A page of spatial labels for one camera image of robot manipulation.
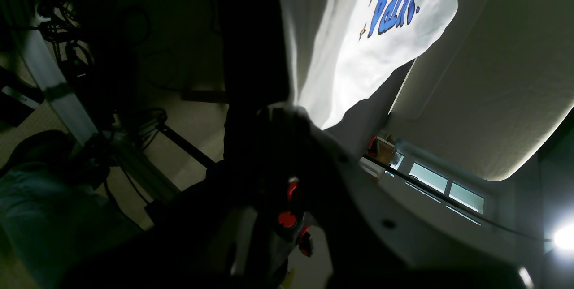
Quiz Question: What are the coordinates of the white printed t-shirt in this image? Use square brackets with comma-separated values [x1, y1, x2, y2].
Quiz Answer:
[279, 0, 458, 130]

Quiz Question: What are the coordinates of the red black clamp far right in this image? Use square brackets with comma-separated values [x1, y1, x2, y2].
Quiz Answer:
[276, 177, 314, 258]

